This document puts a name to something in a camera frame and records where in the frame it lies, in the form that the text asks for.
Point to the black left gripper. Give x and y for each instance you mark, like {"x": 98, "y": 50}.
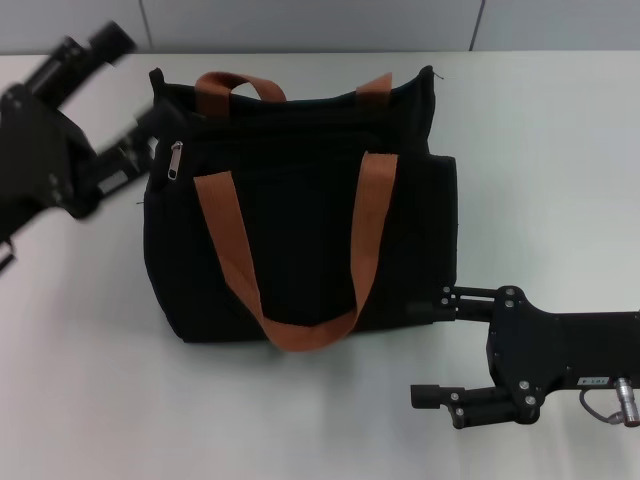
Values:
{"x": 40, "y": 155}

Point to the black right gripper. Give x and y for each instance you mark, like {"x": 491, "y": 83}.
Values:
{"x": 550, "y": 350}

